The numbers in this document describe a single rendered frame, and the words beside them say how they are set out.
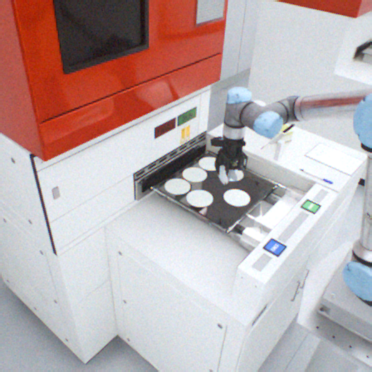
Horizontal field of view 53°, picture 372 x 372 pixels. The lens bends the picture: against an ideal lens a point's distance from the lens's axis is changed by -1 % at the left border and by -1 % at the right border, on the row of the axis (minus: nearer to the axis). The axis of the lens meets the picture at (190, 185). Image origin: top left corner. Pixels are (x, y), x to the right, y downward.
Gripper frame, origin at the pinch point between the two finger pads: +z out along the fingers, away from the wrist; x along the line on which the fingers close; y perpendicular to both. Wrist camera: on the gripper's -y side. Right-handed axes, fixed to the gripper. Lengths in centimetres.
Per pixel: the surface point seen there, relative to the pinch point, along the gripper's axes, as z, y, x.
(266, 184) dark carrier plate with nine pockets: 9.4, -2.3, 21.4
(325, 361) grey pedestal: 49, 54, 19
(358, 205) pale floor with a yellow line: 99, -51, 155
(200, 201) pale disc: 9.3, -1.8, -7.9
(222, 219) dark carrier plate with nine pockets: 9.4, 9.8, -4.8
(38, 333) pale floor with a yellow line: 99, -29, -80
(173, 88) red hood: -28.5, -19.7, -12.9
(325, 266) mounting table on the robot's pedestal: 17.3, 36.2, 22.7
